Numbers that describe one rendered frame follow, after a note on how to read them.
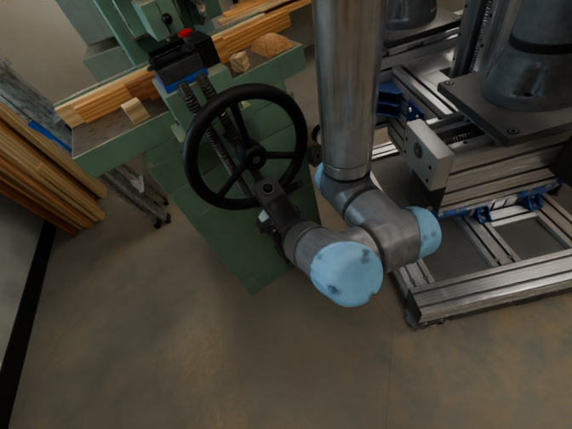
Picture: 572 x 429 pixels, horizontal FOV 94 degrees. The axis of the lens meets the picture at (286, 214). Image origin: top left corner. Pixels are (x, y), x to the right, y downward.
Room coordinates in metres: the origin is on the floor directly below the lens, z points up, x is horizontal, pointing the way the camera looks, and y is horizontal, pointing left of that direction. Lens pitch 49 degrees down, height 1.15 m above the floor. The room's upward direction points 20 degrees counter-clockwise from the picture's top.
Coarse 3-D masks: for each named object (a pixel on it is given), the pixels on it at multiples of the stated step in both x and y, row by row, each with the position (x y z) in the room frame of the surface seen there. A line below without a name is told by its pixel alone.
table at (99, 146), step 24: (240, 72) 0.70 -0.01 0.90; (264, 72) 0.71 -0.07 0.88; (288, 72) 0.73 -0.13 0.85; (96, 120) 0.74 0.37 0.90; (120, 120) 0.68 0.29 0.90; (144, 120) 0.64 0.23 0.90; (168, 120) 0.63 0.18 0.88; (72, 144) 0.65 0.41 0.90; (96, 144) 0.60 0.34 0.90; (120, 144) 0.60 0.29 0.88; (144, 144) 0.61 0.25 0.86; (96, 168) 0.58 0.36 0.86
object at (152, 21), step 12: (144, 0) 0.82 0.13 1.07; (156, 0) 0.78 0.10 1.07; (168, 0) 0.78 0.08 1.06; (144, 12) 0.77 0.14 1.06; (156, 12) 0.77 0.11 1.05; (168, 12) 0.78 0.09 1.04; (144, 24) 0.87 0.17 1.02; (156, 24) 0.77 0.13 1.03; (180, 24) 0.78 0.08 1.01; (156, 36) 0.77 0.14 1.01; (168, 36) 0.77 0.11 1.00
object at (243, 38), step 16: (272, 16) 0.90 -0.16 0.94; (288, 16) 0.91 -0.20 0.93; (240, 32) 0.86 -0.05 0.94; (256, 32) 0.88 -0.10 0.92; (272, 32) 0.89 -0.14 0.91; (240, 48) 0.86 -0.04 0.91; (96, 96) 0.77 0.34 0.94; (112, 96) 0.76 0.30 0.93; (128, 96) 0.77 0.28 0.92; (80, 112) 0.74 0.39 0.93; (96, 112) 0.75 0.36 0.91
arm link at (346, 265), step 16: (304, 240) 0.21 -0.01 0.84; (320, 240) 0.19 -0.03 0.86; (336, 240) 0.18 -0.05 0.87; (352, 240) 0.18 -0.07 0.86; (368, 240) 0.17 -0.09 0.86; (304, 256) 0.19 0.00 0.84; (320, 256) 0.17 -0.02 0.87; (336, 256) 0.15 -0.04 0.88; (352, 256) 0.14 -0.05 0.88; (368, 256) 0.14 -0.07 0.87; (304, 272) 0.18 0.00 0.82; (320, 272) 0.15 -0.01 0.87; (336, 272) 0.13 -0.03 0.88; (352, 272) 0.13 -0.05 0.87; (368, 272) 0.13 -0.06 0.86; (320, 288) 0.14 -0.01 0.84; (336, 288) 0.12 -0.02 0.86; (352, 288) 0.12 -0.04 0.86; (368, 288) 0.12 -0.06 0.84; (352, 304) 0.11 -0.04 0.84
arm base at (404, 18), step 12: (396, 0) 0.85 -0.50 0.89; (408, 0) 0.82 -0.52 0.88; (420, 0) 0.81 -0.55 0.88; (432, 0) 0.83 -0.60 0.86; (396, 12) 0.84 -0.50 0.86; (408, 12) 0.81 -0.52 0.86; (420, 12) 0.80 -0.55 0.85; (432, 12) 0.80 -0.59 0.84; (396, 24) 0.83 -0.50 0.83; (408, 24) 0.81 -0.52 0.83; (420, 24) 0.79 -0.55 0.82
